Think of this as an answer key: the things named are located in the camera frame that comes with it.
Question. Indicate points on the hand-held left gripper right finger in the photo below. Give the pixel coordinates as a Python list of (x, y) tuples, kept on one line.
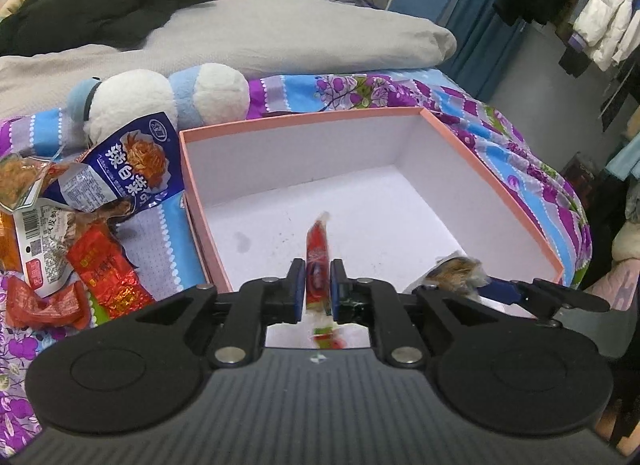
[(337, 290)]

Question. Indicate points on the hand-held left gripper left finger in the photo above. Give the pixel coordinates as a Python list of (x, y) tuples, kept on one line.
[(299, 290)]

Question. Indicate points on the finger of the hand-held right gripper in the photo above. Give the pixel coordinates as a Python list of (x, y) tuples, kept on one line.
[(500, 289)]

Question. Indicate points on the red snack stick packet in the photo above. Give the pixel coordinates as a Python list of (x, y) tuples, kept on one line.
[(317, 255)]

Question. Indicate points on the brown clear snack packet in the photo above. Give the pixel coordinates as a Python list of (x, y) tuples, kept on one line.
[(455, 272)]

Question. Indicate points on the pink cardboard box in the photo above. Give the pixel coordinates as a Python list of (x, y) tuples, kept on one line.
[(350, 195)]

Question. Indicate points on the red foil snack packet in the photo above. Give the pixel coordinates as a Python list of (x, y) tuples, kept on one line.
[(107, 275)]

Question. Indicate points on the blue snack packet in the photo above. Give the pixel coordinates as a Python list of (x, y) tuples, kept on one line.
[(145, 155)]

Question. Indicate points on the red-orange snack packet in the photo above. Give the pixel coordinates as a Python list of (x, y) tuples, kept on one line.
[(45, 307)]

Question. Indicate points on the white-labelled clear snack packet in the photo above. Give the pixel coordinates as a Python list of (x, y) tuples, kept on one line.
[(45, 250)]

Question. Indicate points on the clear brown-orange snack packet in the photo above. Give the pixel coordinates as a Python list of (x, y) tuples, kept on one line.
[(20, 180)]

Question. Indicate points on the purple floral bed sheet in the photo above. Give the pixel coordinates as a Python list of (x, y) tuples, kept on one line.
[(500, 145)]

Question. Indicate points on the blue curtain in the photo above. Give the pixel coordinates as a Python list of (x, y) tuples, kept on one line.
[(480, 45)]

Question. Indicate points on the white and blue plush toy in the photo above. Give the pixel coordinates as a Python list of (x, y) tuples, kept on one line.
[(135, 100)]

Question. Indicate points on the grey duvet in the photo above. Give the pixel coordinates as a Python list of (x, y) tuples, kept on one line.
[(280, 35)]

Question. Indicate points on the white puffer jacket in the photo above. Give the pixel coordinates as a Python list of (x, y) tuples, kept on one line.
[(605, 10)]

